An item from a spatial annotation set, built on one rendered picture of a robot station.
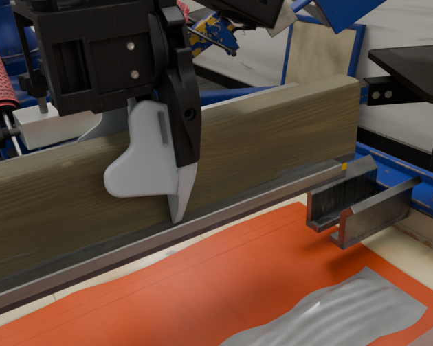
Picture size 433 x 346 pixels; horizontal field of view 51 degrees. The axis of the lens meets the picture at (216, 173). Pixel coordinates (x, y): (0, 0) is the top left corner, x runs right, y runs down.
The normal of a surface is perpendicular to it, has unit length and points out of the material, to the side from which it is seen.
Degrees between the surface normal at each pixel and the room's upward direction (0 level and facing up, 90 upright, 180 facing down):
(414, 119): 90
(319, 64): 80
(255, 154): 89
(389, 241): 0
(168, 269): 0
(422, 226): 90
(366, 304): 29
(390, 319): 37
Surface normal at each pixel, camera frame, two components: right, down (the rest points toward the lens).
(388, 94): 0.04, 0.47
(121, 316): -0.07, -0.88
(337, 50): -0.86, 0.14
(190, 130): 0.52, 0.56
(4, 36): 0.47, -0.09
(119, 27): 0.53, 0.37
